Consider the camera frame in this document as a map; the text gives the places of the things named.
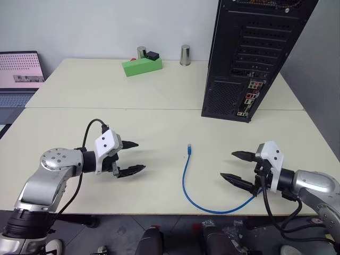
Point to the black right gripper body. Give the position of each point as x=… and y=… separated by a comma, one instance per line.
x=263, y=178

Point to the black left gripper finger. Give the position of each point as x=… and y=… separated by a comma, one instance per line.
x=131, y=171
x=130, y=145

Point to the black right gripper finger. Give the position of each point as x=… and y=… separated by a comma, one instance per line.
x=237, y=181
x=245, y=156

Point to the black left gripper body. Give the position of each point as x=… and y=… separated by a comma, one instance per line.
x=109, y=164

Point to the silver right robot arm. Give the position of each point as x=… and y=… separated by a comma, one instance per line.
x=310, y=183

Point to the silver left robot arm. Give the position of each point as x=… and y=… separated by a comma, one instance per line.
x=50, y=183

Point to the dark rounded shape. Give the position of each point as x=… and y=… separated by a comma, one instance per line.
x=217, y=240
x=152, y=241

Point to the white shoe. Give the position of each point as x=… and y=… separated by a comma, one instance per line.
x=288, y=250
x=54, y=247

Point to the green rectangular box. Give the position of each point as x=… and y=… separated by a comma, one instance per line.
x=142, y=67

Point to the small black box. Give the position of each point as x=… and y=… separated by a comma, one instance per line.
x=152, y=55

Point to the short steel cup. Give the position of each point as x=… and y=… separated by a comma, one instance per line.
x=141, y=51

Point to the black computer tower case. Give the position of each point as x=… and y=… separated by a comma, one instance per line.
x=239, y=53

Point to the tall steel cup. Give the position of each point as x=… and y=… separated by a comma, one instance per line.
x=185, y=54

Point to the open laptop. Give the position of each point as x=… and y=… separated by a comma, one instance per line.
x=18, y=71

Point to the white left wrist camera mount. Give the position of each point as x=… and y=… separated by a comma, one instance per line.
x=105, y=144

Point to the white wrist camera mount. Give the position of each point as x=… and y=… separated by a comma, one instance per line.
x=273, y=154
x=105, y=144

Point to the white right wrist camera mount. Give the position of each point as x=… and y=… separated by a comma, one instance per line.
x=273, y=154

